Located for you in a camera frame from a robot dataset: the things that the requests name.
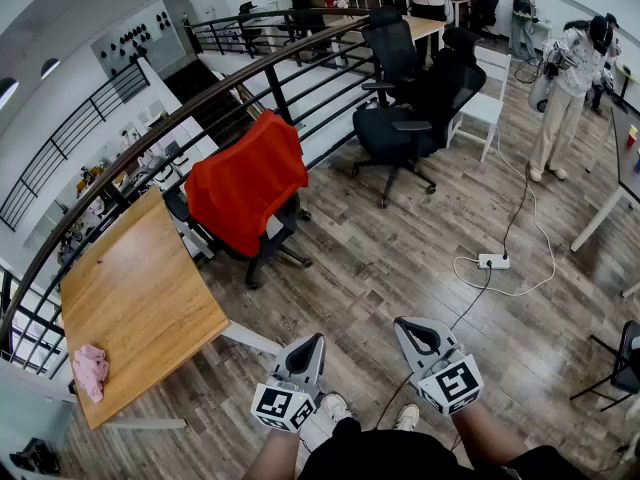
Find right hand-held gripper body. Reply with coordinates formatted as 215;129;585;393
410;343;485;417

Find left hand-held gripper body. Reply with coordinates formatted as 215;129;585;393
249;371;321;434

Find red clothes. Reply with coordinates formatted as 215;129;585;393
184;110;310;258

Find person's left forearm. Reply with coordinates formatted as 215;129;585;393
242;426;301;480

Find person's right forearm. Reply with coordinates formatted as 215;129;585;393
452;400;531;480

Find black high-back office chair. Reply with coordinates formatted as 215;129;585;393
352;26;489;209
359;6;425;109

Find person's left white shoe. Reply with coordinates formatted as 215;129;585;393
319;392;354;424

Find person's white shoe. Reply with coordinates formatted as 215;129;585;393
393;402;421;432
319;392;354;424

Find person's right white shoe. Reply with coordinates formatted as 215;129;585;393
393;402;421;432

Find white power strip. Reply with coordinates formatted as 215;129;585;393
478;252;511;271

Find person's black shirt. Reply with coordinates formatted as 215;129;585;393
298;416;591;480

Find pink cloth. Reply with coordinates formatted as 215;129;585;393
73;344;110;404

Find dark-top white-leg table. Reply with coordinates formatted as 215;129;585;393
569;105;640;254

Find black bag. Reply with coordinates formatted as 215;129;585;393
8;437;61;475

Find curved wooden-top railing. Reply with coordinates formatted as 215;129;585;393
0;7;386;374

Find dark staircase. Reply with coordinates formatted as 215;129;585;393
164;60;264;147

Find long wooden desk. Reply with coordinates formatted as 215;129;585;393
324;14;447;69

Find black stair railing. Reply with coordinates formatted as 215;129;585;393
185;7;374;69

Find black cable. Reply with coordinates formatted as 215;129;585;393
501;161;532;260
374;266;495;430

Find white cable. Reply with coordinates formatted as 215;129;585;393
452;127;557;298

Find black metal-frame chair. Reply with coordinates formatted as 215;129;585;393
569;320;640;413

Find white wall board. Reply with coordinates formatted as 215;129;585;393
91;0;186;77

